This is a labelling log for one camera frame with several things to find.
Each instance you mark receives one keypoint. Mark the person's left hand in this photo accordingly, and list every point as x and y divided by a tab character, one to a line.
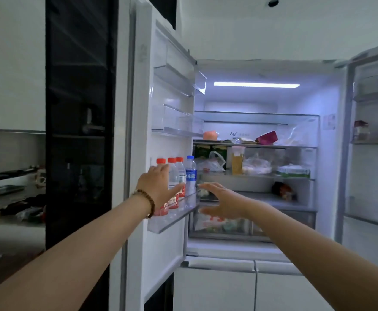
155	187

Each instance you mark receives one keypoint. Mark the person's right hand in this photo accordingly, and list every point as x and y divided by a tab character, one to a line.
229	204

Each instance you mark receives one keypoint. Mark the person's left thumb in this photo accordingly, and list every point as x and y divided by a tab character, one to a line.
176	190

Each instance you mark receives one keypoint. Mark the person's right thumb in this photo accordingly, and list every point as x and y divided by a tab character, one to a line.
210	211

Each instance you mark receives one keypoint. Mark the person's right forearm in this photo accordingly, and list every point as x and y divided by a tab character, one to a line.
312	252

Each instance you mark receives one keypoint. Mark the person's left forearm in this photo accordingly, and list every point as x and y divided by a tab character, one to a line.
78	252

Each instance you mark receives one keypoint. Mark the red cap drink bottle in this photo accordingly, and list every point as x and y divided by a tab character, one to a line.
173	173
160	161
181	171

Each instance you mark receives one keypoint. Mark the small clear food container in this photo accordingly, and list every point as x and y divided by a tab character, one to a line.
205	194

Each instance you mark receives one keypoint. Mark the blue cap water bottle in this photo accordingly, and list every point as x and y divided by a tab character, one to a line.
191	174

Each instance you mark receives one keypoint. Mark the clear door bin with bottles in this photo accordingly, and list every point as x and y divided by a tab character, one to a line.
172	220

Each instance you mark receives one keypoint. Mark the white plastic bag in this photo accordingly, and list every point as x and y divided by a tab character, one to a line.
213	163

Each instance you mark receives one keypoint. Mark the clear crisper drawer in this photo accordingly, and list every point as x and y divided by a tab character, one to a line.
257	228

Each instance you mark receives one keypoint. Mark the green food box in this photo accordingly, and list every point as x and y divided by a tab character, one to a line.
208	151

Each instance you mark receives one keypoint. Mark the yellow juice bottle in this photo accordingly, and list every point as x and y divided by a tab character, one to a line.
237	163

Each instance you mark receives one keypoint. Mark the orange food item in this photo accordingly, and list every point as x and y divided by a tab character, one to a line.
210	135

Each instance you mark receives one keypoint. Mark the clear bag of food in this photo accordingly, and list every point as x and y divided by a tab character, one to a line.
257	165

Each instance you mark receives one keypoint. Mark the empty clear door bin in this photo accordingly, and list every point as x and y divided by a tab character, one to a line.
176	123
179	77

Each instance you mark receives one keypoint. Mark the white refrigerator door with bottles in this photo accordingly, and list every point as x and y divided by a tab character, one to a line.
143	126

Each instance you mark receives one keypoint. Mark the dark red snack packet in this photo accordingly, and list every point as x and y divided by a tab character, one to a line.
282	191

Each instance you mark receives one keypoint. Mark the white freezer drawer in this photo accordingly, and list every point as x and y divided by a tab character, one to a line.
289	291
214	288

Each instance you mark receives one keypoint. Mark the green and white packet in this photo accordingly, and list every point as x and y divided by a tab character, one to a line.
293	171

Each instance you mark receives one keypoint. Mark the magenta food packet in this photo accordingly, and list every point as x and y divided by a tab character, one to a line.
267	138

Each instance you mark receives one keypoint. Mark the black glass cabinet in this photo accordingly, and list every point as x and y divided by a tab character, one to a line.
78	126

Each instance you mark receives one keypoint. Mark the clear crumpled plastic bag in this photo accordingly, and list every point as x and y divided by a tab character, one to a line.
297	134

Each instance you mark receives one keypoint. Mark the white refrigerator body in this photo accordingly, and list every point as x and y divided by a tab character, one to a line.
328	191

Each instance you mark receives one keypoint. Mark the refrigerator strip light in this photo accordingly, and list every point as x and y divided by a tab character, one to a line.
256	84

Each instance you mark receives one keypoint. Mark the white patterned mug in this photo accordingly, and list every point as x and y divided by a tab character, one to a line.
41	178

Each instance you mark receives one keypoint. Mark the clutter of kitchen utensils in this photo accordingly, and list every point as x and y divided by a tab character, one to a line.
20	208

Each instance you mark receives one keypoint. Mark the white refrigerator door with jar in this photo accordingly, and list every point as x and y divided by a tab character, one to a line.
370	191

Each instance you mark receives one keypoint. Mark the small brown lid jar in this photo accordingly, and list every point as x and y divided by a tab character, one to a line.
361	131

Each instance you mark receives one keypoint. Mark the dark flat tray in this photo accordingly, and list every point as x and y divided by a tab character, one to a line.
1	190

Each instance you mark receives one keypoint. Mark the round ceiling spotlight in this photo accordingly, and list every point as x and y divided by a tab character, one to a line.
273	2

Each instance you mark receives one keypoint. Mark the white wall cabinet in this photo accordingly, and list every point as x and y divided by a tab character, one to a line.
12	61

